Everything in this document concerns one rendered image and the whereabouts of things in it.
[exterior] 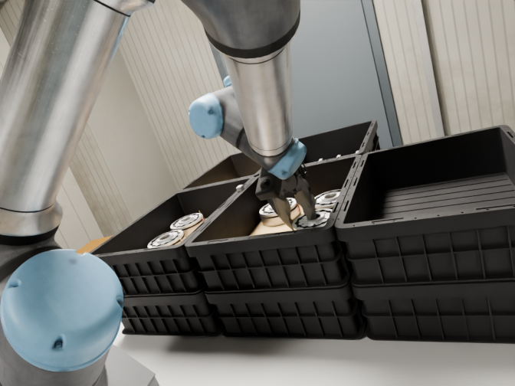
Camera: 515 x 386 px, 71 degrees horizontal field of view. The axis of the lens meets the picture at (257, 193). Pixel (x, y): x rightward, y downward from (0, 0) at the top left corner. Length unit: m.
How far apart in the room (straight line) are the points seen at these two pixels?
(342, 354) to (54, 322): 0.47
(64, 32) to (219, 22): 0.14
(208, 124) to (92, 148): 2.79
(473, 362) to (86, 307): 0.53
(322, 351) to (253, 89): 0.48
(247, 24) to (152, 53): 3.43
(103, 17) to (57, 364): 0.33
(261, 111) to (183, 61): 3.13
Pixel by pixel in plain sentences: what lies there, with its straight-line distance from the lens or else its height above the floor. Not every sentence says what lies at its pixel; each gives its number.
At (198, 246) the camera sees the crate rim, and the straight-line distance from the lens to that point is 0.70.
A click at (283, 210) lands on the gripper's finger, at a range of 0.81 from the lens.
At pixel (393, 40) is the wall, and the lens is 3.08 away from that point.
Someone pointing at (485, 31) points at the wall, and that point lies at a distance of 3.13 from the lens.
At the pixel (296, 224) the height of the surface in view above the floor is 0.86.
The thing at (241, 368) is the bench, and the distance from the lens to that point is 0.75.
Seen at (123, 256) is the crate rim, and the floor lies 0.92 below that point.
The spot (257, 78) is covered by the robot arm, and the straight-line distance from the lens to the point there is 0.41.
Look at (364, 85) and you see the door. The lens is 3.06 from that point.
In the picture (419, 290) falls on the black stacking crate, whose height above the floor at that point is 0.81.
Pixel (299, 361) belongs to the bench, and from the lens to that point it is 0.71.
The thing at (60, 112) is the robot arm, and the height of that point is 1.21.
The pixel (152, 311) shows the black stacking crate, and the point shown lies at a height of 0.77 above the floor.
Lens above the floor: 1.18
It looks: 16 degrees down
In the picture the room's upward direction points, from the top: 19 degrees counter-clockwise
